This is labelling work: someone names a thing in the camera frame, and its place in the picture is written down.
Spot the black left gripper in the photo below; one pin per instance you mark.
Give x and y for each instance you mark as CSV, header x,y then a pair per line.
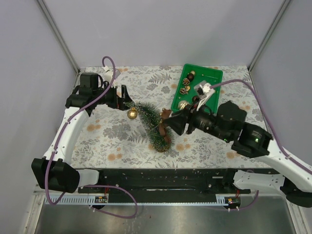
x,y
118,102

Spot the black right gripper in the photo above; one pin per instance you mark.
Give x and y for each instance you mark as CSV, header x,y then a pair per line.
x,y
177,122

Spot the small green christmas tree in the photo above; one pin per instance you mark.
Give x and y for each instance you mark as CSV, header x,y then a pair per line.
x,y
149,115

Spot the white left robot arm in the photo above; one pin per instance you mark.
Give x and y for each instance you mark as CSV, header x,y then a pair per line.
x,y
53,170

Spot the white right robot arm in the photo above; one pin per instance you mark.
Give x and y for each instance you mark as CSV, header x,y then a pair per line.
x,y
293,179

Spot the silver ribbed bauble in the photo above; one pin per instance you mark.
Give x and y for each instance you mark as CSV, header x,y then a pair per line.
x,y
182,104

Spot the frosted pine cone lower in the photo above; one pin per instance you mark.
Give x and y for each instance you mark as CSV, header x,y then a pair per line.
x,y
183,91

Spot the frosted pine cone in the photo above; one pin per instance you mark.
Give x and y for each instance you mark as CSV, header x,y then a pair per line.
x,y
183,91
186,82

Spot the frosted pine cone upper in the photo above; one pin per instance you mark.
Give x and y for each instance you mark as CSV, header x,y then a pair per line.
x,y
186,82

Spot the floral patterned table mat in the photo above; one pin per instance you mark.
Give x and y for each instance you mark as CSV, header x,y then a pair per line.
x,y
110,140

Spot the green plastic tray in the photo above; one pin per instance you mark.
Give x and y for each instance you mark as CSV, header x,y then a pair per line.
x,y
210,75

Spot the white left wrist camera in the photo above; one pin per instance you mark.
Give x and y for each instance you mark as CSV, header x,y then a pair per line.
x,y
108,74

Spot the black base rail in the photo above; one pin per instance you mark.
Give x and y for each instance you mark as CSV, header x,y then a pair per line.
x,y
164,185

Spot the aluminium frame post left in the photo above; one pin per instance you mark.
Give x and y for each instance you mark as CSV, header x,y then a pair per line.
x,y
57,33

